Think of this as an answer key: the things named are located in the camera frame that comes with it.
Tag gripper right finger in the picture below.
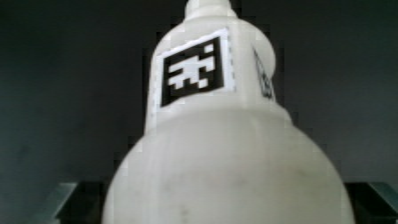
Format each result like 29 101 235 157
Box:
345 182 398 224

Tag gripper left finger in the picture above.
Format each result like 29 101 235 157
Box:
34 181 105 224

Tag white lamp bulb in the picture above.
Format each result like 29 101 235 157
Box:
102 0 356 224

